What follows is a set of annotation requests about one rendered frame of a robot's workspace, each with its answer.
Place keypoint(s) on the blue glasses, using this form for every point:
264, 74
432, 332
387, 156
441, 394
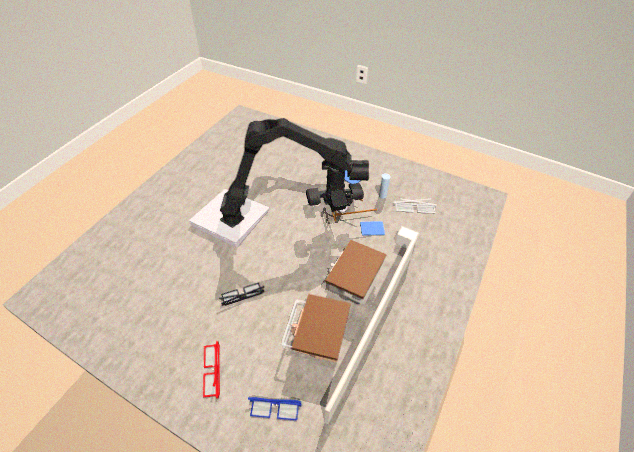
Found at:
288, 409

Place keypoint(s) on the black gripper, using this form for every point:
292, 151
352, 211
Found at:
313, 195

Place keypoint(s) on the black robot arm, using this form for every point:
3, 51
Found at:
336, 157

